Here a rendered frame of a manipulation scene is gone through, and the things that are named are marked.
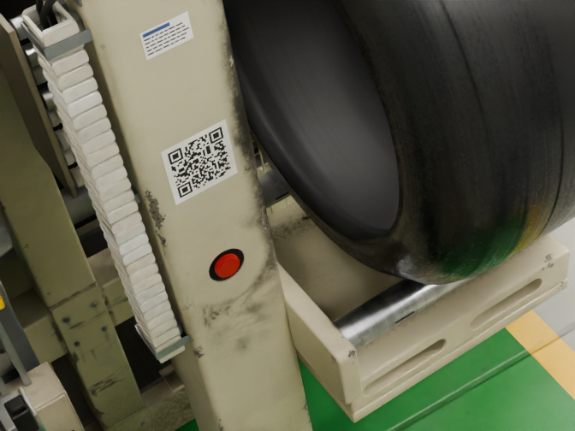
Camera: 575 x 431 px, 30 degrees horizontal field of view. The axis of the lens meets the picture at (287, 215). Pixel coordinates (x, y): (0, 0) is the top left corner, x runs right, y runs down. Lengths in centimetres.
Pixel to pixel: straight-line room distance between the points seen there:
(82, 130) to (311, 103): 57
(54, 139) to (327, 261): 42
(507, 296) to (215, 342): 39
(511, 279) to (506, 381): 97
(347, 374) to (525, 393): 112
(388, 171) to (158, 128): 52
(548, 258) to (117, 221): 60
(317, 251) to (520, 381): 93
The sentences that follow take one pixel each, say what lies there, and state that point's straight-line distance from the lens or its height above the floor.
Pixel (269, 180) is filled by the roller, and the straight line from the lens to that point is 150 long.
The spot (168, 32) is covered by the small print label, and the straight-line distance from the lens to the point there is 100.
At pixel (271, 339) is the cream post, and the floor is 90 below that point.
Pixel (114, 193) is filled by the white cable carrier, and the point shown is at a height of 123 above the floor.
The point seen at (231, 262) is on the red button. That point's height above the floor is 107.
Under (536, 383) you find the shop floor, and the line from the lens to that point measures 238.
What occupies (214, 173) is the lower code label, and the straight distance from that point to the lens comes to 112.
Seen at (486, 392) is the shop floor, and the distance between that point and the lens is 236.
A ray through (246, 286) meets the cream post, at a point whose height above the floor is 101.
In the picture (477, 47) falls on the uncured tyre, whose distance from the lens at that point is 99.
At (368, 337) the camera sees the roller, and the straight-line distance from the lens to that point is 132.
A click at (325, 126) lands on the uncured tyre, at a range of 152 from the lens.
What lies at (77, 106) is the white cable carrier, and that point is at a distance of 101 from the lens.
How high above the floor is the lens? 195
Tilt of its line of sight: 45 degrees down
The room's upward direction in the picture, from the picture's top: 11 degrees counter-clockwise
